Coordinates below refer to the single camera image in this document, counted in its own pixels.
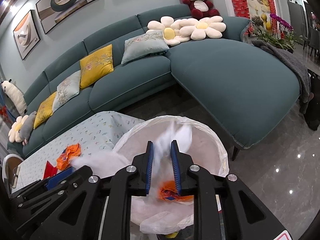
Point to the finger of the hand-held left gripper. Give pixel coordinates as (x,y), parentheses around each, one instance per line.
(50,198)
(60,178)

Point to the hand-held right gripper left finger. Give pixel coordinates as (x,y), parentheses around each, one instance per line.
(150,166)

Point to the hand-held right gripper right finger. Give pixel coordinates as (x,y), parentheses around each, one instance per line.
(175,166)

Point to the red paper packet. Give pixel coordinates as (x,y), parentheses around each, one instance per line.
(50,171)

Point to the orange plastic wrapper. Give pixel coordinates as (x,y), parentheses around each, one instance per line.
(68,156)
(166,192)

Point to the white tissue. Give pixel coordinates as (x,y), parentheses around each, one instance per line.
(100,161)
(183,135)

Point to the waste bin with white liner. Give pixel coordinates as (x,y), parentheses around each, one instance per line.
(207,142)

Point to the white chair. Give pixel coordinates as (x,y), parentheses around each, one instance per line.
(10,170)

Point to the patterned tablecloth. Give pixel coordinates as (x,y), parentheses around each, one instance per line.
(95,132)

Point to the grey mouse plush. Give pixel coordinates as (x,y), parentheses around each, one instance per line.
(27,128)

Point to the small white flower pillow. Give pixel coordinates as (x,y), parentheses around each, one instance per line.
(16,130)

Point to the yellow embroidered cushion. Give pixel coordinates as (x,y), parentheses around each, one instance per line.
(45,111)
(96,66)

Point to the red hanging ornament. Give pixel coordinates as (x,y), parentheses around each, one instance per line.
(3,112)

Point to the light blue embroidered cushion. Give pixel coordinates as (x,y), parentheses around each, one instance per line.
(145,46)
(66,90)

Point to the white panda plush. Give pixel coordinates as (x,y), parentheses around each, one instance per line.
(12,95)

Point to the teal corner sofa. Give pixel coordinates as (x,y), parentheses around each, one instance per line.
(225,80)

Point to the large white flower pillow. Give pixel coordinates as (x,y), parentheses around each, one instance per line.
(160,25)
(202,26)

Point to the grey blanket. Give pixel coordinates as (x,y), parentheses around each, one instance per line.
(290,62)

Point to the red white teddy bear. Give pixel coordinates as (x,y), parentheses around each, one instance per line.
(198,2)

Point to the wide framed abstract painting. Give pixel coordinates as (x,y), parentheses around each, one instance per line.
(67,2)

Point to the potted orchid plants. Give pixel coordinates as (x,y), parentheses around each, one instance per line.
(282,25)

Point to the grey dining chair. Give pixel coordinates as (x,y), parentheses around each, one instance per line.
(297,20)

